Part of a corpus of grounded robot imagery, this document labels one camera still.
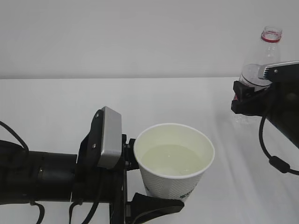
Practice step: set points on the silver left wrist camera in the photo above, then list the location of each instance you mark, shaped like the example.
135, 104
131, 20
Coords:
102, 147

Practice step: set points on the clear plastic water bottle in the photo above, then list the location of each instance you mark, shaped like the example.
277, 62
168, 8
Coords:
265, 52

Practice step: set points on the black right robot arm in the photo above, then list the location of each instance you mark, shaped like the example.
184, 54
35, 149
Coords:
290, 129

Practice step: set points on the white paper cup green logo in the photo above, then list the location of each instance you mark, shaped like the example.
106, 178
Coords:
172, 158

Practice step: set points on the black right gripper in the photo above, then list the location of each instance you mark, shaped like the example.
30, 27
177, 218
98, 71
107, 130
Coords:
279, 100

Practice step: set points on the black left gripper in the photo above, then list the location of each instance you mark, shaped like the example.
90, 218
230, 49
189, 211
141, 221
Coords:
114, 191

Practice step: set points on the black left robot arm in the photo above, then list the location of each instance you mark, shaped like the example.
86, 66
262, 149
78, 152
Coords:
34, 177

